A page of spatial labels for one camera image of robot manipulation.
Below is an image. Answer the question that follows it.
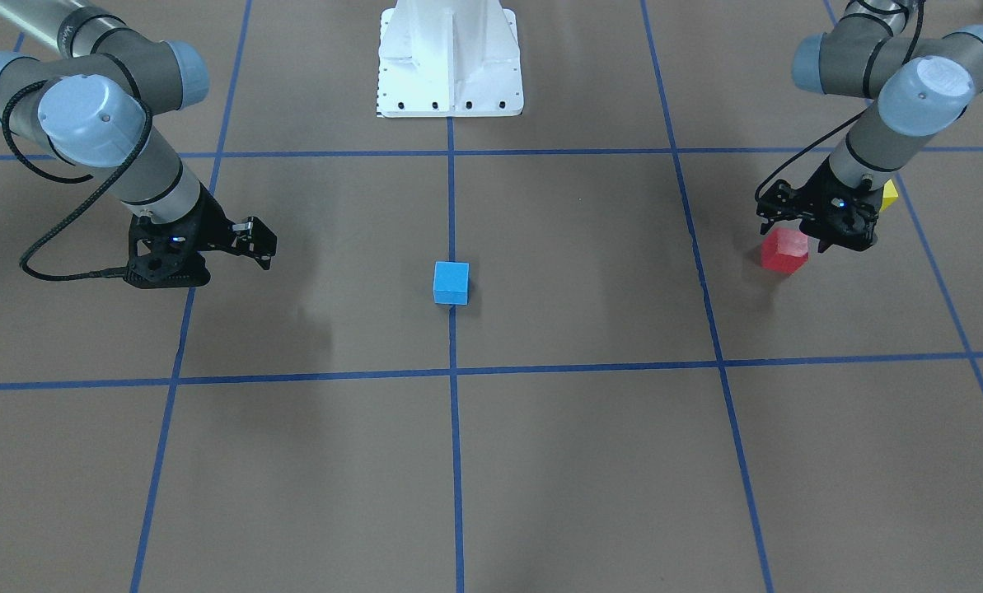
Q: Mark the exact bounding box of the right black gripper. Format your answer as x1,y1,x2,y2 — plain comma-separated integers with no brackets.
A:
186,188,278,271

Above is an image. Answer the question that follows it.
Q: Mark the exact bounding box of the yellow foam block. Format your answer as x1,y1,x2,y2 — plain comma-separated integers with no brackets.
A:
879,180,901,211

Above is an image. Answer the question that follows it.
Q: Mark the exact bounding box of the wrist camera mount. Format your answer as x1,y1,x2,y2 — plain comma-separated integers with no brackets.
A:
817,185,882,253
124,213,211,289

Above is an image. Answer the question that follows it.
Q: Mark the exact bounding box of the blue foam block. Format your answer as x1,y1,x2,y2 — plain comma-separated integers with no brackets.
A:
433,260,470,306

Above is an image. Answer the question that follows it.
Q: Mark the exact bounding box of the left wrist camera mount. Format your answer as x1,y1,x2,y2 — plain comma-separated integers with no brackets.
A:
817,185,882,253

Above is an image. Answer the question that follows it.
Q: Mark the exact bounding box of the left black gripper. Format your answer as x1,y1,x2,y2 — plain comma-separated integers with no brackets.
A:
757,158,850,240

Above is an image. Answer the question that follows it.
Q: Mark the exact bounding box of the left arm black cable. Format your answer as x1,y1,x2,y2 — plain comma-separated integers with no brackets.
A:
755,0,929,207

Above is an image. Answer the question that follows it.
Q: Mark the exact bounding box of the white camera pillar base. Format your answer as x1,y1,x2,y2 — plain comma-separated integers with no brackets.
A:
376,1,525,118

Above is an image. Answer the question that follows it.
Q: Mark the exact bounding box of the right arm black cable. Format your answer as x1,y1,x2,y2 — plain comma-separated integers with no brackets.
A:
0,54,154,282

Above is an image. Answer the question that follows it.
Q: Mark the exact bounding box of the red foam block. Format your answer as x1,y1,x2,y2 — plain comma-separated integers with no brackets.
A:
760,226,810,274

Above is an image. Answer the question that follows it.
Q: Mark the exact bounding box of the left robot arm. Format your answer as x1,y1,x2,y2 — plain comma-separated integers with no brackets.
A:
755,1,983,251

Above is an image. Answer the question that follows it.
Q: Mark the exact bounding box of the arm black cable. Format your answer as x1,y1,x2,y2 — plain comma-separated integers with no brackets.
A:
755,0,929,207
0,54,154,282

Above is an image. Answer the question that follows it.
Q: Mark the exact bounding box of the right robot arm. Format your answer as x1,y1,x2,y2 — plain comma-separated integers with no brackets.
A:
0,1,277,287

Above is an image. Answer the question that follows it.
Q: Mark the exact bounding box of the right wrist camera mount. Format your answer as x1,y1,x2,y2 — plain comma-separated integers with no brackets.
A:
124,213,211,289

